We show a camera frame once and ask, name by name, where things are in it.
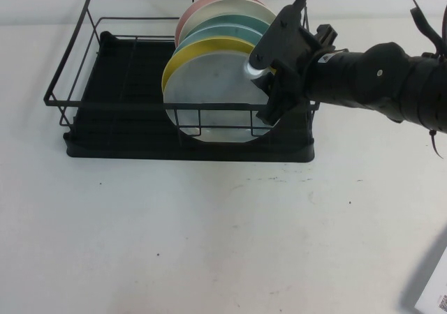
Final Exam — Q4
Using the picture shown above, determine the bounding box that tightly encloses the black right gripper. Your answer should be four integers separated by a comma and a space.
256, 24, 339, 127

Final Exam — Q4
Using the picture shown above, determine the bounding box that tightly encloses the grey blue plate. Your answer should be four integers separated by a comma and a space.
166, 51, 277, 144

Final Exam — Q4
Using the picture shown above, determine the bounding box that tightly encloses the teal green plate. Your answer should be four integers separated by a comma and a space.
184, 13, 272, 48

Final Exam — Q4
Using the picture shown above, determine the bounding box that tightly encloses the light blue plate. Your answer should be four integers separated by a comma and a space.
170, 24, 263, 57

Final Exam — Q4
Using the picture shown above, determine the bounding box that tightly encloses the cream plate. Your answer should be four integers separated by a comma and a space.
179, 0, 279, 46

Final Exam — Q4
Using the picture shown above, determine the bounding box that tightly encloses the yellow plate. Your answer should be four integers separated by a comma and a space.
161, 37, 277, 102

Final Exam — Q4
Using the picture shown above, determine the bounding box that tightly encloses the pink plate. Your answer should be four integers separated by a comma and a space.
175, 0, 266, 46

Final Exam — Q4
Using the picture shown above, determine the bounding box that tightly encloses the black plastic drip tray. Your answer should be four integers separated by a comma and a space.
62, 31, 317, 161

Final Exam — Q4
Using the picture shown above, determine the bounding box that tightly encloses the white box with QR label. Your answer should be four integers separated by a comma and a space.
400, 244, 447, 314

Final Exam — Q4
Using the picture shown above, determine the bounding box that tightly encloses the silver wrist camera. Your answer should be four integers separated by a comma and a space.
244, 57, 268, 80

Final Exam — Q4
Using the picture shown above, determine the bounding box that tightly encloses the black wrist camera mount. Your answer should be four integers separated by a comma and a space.
250, 5, 305, 71

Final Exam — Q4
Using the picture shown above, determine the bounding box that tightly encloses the looped black arm cable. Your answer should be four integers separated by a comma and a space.
409, 0, 447, 59

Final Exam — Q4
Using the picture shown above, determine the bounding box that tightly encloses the black cable tie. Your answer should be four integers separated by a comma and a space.
427, 128, 445, 160

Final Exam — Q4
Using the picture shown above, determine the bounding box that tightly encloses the black wire dish rack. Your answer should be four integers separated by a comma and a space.
43, 0, 321, 139

